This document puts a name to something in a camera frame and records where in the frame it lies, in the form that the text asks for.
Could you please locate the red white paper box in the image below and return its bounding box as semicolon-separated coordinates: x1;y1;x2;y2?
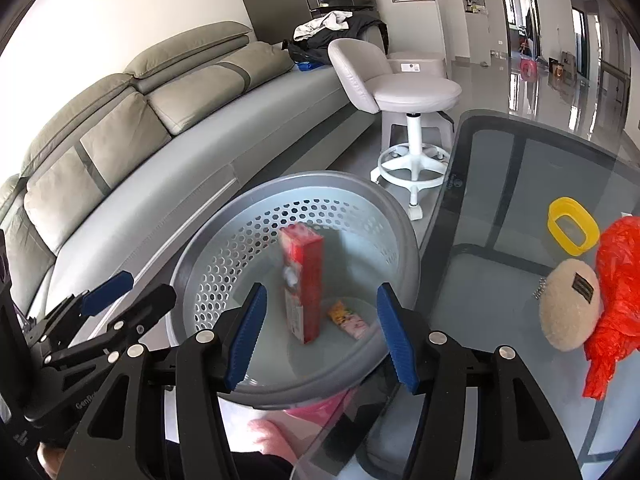
279;222;323;344

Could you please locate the red plastic bag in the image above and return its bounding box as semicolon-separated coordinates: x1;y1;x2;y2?
582;216;639;401

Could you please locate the grey perforated trash bin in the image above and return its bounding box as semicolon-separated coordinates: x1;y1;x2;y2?
167;171;420;410

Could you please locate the person's left hand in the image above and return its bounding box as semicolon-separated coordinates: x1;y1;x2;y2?
37;443;66;480

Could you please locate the small snack wrapper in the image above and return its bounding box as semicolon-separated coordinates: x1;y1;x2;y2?
328;301;369;340

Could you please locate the grey leather sofa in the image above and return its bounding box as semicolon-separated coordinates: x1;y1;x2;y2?
1;21;371;320

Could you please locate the beige fluffy round pouch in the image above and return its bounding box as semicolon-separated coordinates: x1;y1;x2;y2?
537;259;602;352

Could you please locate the white swivel stool chair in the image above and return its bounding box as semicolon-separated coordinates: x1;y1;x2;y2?
328;38;462;221

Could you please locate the pile of clothes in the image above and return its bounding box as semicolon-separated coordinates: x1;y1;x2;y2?
282;11;388;65

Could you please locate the pink bucket on floor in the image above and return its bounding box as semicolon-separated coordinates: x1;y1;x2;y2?
520;58;538;81

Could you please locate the yellow plastic ring lid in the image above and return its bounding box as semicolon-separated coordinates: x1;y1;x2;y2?
547;196;600;257

